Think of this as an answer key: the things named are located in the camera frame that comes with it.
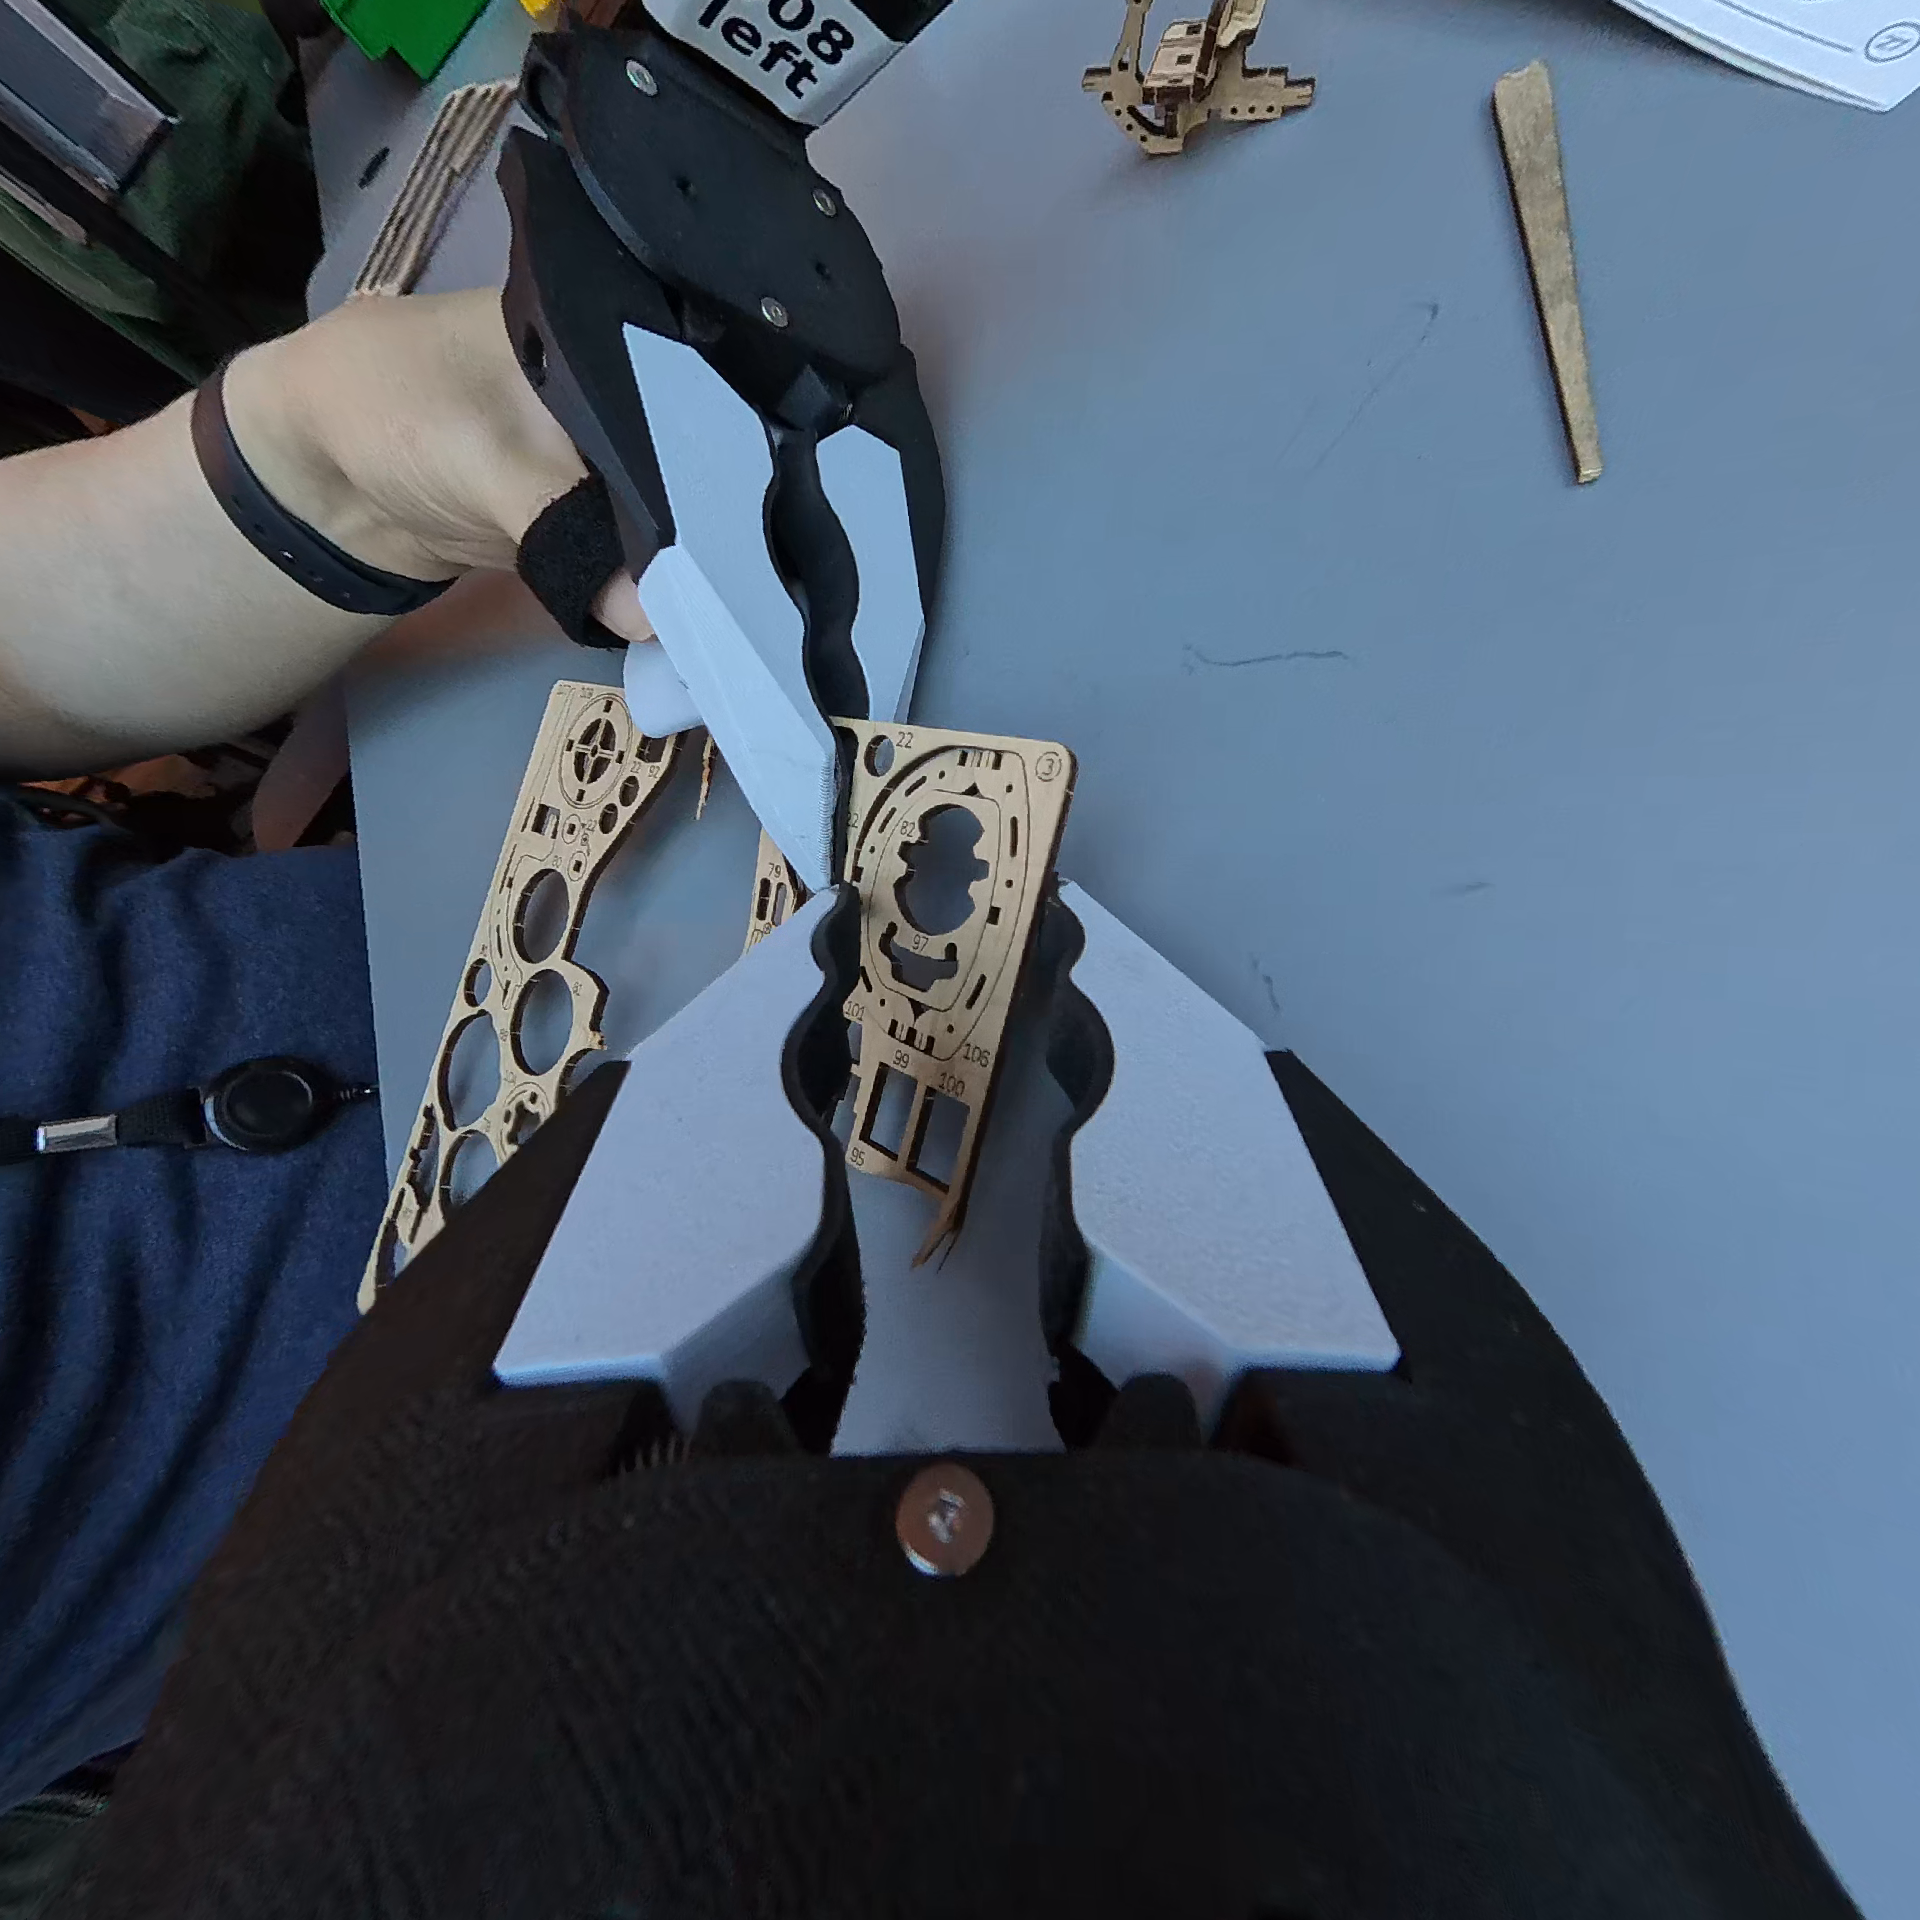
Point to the wooden model assembly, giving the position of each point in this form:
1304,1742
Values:
1118,75

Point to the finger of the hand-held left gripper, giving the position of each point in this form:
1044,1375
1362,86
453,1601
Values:
885,555
705,495

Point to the dark green cloth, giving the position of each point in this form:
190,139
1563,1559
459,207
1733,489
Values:
225,120

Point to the person's left hand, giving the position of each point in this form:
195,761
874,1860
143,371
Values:
420,434

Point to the green plastic bin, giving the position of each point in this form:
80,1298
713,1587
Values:
404,30

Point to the slotted wooden sheet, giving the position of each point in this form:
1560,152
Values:
399,263

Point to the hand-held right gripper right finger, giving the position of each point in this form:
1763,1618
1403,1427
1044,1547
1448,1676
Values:
1231,1200

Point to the person's left forearm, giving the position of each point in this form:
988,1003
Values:
121,600

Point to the black wrist watch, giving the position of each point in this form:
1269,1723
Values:
300,563

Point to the instruction booklet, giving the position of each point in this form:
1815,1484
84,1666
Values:
1771,38

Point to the grey framed display panel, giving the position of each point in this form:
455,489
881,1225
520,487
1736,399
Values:
75,113

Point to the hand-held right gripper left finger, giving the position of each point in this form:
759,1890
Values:
661,1200

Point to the laser-cut wooden parts sheet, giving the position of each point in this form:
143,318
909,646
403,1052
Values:
931,747

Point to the tapered wooden stick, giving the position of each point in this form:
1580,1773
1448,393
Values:
1544,254

